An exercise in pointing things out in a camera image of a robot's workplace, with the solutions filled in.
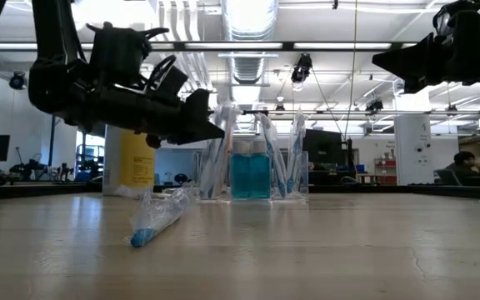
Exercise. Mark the clear acrylic organizer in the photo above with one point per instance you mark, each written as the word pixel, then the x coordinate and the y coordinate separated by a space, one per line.
pixel 302 175

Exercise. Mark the silver ceiling duct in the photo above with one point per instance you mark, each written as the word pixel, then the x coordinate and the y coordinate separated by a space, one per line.
pixel 248 21

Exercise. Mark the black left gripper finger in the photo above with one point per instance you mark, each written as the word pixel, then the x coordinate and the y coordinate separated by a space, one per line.
pixel 198 112
pixel 194 139

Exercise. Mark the black ceiling spotlight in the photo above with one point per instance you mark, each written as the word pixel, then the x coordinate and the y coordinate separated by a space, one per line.
pixel 17 80
pixel 374 106

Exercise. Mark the black aluminium table frame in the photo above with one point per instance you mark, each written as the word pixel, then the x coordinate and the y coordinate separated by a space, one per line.
pixel 15 191

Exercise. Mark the yellow canister white lid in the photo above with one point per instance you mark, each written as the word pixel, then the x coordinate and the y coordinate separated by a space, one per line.
pixel 133 166

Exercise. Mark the teal mouthwash bottle white cap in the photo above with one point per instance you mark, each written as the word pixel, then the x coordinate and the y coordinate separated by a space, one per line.
pixel 241 175
pixel 261 175

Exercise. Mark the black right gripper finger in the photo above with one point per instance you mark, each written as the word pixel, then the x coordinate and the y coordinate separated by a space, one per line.
pixel 423 77
pixel 415 54

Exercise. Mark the blue white pen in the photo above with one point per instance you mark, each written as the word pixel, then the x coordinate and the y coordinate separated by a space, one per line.
pixel 206 183

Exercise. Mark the black overhead rig camera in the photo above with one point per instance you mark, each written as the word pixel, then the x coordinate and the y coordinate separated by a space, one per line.
pixel 302 68

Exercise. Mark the black overhead rig bar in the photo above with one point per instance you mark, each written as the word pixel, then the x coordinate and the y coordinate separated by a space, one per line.
pixel 288 46

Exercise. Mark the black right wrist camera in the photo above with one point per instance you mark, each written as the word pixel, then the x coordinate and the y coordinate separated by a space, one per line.
pixel 469 12

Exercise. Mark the red shelf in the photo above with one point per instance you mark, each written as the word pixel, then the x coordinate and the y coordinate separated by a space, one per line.
pixel 383 179

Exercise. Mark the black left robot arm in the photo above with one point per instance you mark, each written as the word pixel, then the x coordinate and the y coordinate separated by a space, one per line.
pixel 52 33

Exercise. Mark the white pillar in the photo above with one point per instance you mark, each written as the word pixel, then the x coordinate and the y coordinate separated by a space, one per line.
pixel 413 141

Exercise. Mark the black background robot arm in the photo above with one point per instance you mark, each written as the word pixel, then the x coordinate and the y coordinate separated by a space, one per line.
pixel 27 171

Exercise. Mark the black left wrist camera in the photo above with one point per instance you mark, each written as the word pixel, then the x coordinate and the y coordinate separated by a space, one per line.
pixel 117 54

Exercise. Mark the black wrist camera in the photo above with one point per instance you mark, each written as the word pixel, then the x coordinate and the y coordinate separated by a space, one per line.
pixel 117 54
pixel 469 12

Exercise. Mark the person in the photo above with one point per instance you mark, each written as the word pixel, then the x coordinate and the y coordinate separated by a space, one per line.
pixel 465 164

